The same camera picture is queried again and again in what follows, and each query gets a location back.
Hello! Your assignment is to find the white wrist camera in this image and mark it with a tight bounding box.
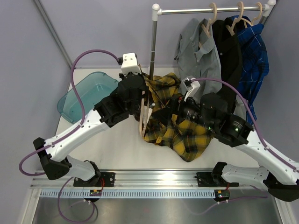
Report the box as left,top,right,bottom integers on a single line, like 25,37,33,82
180,77,200,102
121,53,142,76

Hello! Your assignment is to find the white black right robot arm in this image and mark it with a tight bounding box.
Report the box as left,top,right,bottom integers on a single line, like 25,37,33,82
152,93,299,202

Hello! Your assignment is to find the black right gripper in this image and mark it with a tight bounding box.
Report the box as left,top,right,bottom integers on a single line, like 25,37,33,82
152,91,216,131

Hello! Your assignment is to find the wooden hanger of black shirt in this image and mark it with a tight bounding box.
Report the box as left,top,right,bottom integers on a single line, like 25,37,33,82
226,1,244,36

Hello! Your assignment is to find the black shirt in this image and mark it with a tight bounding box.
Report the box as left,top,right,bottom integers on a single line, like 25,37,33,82
211,20,243,110

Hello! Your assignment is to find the purple cable under right base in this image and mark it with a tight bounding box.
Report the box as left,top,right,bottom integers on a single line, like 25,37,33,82
186,179,269,215

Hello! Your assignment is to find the wooden hanger of blue shirt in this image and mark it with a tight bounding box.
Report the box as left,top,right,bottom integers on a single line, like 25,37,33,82
240,1,263,28

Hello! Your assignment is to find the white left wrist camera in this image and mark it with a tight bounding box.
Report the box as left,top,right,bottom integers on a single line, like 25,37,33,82
121,53,142,76

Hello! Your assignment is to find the teal plastic tub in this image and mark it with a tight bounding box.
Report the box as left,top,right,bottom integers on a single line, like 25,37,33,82
57,71,118,124

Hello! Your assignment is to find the white metal clothes rack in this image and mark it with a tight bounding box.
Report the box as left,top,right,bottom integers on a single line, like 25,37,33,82
149,0,277,80

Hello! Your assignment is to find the yellow plaid shirt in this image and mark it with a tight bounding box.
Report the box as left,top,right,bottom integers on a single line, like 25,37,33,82
143,73,213,162

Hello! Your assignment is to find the aluminium mounting rail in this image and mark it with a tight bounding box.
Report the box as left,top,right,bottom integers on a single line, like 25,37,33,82
30,168,268,189

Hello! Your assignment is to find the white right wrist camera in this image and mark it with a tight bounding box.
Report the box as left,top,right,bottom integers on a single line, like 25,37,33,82
180,77,200,102

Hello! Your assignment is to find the white slotted cable duct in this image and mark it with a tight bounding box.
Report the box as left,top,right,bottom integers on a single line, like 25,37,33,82
40,189,215,199

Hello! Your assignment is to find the blue plaid shirt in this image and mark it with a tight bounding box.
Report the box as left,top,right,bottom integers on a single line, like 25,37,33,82
235,20,269,124

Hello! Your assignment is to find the grey shirt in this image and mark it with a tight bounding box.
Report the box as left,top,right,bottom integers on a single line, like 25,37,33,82
174,18,222,98

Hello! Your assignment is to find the wooden hanger of grey shirt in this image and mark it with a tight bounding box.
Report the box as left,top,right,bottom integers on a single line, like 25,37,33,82
201,2,217,39

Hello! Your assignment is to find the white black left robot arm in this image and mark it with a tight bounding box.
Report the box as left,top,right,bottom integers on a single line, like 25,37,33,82
33,73,148,186

